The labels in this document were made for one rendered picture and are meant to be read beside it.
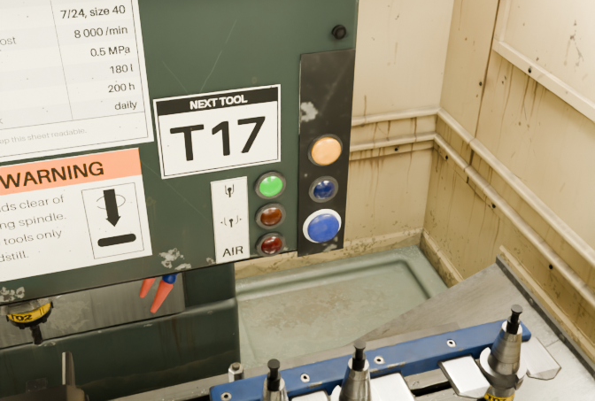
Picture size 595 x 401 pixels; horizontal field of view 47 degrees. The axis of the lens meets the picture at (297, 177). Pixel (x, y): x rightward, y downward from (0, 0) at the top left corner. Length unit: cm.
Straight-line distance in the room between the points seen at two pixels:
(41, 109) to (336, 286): 162
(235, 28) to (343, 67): 9
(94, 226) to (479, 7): 130
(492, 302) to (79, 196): 130
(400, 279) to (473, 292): 40
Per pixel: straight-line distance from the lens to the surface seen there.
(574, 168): 149
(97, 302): 149
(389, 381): 99
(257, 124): 55
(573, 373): 160
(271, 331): 193
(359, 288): 206
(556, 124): 152
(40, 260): 60
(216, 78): 53
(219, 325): 161
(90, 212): 57
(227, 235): 60
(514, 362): 101
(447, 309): 174
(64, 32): 50
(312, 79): 55
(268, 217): 60
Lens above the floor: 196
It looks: 33 degrees down
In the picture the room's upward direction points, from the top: 1 degrees clockwise
